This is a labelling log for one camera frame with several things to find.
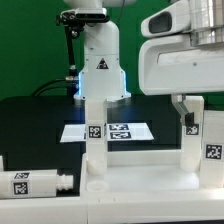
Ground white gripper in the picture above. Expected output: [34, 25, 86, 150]
[138, 35, 224, 126]

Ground white desk top tray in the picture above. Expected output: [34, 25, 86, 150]
[80, 150, 224, 194]

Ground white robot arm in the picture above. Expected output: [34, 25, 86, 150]
[59, 0, 224, 125]

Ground white marker sheet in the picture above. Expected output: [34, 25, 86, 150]
[60, 123, 154, 143]

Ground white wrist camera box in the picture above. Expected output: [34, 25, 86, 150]
[141, 0, 191, 38]

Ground white L-shaped obstacle wall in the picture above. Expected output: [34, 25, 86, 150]
[0, 155, 224, 224]

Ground black cables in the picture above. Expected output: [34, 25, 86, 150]
[31, 77, 78, 98]

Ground black camera on stand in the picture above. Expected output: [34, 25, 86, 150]
[55, 8, 110, 96]

